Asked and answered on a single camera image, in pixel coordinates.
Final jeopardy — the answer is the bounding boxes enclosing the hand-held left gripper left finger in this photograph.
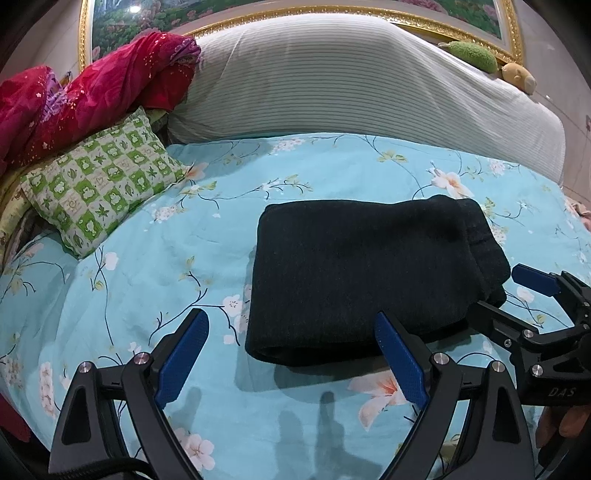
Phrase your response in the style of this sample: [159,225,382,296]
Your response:
[48,308,211,480]

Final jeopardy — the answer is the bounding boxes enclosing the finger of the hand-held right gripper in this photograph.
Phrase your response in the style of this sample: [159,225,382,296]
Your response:
[512,263,591,324]
[471,300,541,356]

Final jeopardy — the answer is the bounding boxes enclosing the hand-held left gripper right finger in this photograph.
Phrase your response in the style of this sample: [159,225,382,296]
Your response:
[375,311,536,480]

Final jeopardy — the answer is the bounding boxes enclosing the black pants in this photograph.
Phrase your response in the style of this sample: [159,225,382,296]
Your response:
[245,195,511,367]

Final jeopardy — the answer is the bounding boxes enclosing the person's right hand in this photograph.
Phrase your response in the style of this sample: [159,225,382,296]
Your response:
[536,406,589,457]

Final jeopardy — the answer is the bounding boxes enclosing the pink cloth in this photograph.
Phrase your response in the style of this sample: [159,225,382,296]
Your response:
[566,196,591,232]

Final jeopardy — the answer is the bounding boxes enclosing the blue floral bedsheet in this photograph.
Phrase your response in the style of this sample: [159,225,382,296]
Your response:
[0,131,591,480]

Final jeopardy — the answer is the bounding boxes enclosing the green checked pillow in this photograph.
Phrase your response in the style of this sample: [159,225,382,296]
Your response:
[21,107,195,259]

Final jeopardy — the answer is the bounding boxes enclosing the tan plush toy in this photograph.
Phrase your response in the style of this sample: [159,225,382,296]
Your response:
[501,62,537,95]

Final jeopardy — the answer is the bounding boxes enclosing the yellow patterned cloth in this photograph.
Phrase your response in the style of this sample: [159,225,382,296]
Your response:
[0,173,47,264]

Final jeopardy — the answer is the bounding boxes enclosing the green plush toy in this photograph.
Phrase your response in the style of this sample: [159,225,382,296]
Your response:
[445,41,499,73]

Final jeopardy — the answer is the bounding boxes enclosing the grey striped headboard cushion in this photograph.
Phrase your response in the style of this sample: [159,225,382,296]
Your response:
[166,13,566,185]

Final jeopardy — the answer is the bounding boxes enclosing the red patterned blanket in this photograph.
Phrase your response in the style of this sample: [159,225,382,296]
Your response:
[0,33,201,174]

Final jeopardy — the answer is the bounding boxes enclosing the gold framed painting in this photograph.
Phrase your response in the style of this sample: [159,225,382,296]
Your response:
[78,0,525,75]

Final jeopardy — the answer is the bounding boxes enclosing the black cable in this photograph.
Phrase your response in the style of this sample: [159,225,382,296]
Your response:
[51,456,155,480]

